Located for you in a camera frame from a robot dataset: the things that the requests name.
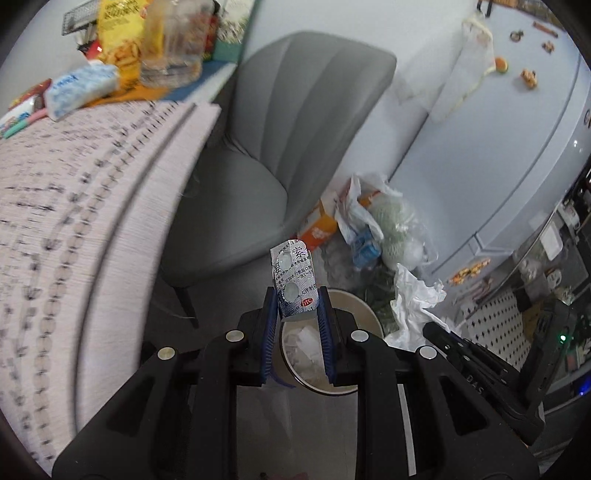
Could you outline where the red tin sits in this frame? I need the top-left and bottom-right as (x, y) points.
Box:
(7, 78), (51, 112)

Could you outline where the silver blister pack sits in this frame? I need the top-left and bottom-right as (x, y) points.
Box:
(270, 239), (320, 321)

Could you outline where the teal cardboard box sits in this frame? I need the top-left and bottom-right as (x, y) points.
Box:
(212, 0), (259, 63)

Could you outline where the black wire rack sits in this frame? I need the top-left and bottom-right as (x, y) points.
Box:
(62, 0), (105, 35)

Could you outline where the green netted melon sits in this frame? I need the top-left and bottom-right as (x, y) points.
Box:
(369, 194), (416, 259)

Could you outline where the colourful strip fridge magnet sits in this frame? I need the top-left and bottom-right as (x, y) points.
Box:
(450, 261), (490, 284)

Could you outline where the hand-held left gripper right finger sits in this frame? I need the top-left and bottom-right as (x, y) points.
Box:
(316, 287), (541, 480)

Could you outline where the grey upholstered chair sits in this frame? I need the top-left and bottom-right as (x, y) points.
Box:
(159, 31), (398, 319)

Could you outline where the white hanging cloth bag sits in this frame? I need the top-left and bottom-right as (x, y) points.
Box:
(431, 11), (495, 121)

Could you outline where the orange carton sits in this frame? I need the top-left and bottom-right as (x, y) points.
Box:
(298, 185), (370, 252)

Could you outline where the yellow snack bag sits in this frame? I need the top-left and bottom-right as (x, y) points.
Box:
(96, 0), (153, 90)

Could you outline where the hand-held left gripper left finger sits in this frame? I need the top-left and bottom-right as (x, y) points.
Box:
(52, 286), (282, 480)

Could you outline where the white round trash bin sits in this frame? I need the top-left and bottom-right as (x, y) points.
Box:
(277, 288), (385, 397)

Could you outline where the blue white bottle pack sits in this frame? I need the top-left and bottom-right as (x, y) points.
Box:
(353, 233), (382, 268)

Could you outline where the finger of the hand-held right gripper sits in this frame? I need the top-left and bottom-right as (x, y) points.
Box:
(422, 322), (472, 365)

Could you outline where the white refrigerator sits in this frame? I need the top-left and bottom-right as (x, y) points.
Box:
(388, 0), (591, 278)

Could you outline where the white dotted mat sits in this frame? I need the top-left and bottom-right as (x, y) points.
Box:
(480, 286), (532, 361)

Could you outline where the blue white tissue pack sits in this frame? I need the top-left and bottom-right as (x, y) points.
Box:
(44, 62), (122, 121)

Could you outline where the green pink pen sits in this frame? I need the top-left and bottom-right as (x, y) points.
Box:
(2, 111), (49, 139)

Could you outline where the clear plastic jar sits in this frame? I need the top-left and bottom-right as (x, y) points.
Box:
(139, 0), (215, 88)

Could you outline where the white plastic bag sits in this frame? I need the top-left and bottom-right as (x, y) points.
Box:
(335, 173), (402, 273)

